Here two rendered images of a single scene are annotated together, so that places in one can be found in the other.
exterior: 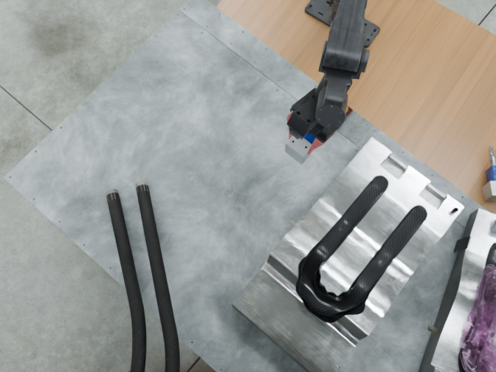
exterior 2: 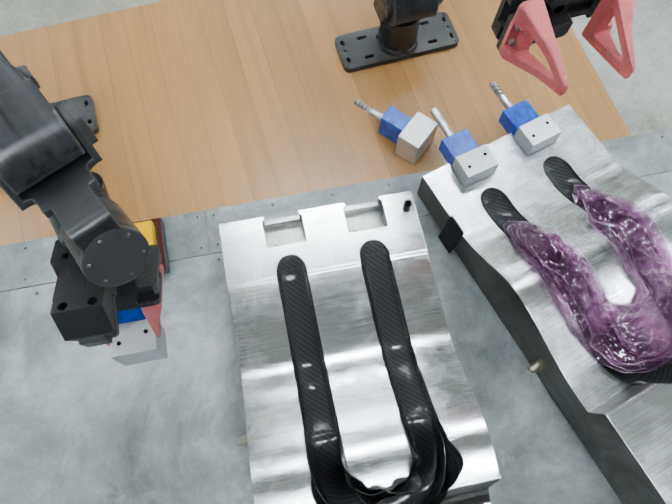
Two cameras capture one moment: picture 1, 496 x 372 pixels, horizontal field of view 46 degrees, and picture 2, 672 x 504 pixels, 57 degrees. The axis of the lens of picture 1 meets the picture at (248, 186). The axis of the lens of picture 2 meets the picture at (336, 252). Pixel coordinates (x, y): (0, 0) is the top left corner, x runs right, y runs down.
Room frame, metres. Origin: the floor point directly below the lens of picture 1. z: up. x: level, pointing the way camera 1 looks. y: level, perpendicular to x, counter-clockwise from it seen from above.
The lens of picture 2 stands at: (0.21, -0.12, 1.63)
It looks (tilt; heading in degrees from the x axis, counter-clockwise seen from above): 68 degrees down; 306
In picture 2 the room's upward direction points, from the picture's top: 3 degrees clockwise
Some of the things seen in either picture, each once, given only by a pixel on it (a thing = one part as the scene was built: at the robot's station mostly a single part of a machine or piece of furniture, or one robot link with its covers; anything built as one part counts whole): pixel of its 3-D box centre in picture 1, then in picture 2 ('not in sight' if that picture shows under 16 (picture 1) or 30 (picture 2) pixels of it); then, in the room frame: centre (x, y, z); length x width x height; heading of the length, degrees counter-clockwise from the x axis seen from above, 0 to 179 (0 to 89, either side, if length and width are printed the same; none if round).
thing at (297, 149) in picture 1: (311, 133); (135, 302); (0.51, -0.14, 0.93); 0.13 x 0.05 x 0.05; 140
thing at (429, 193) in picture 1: (431, 197); (363, 219); (0.39, -0.42, 0.87); 0.05 x 0.05 x 0.04; 50
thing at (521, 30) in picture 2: not in sight; (556, 44); (0.28, -0.53, 1.19); 0.09 x 0.07 x 0.07; 146
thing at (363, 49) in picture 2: not in sight; (399, 26); (0.56, -0.74, 0.84); 0.20 x 0.07 x 0.08; 56
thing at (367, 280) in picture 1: (361, 248); (362, 375); (0.26, -0.24, 0.92); 0.35 x 0.16 x 0.09; 140
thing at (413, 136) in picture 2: (494, 172); (390, 122); (0.46, -0.59, 0.82); 0.13 x 0.05 x 0.05; 3
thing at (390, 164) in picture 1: (393, 167); (284, 234); (0.45, -0.34, 0.87); 0.05 x 0.05 x 0.04; 50
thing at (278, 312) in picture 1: (349, 255); (354, 397); (0.25, -0.23, 0.87); 0.50 x 0.26 x 0.14; 140
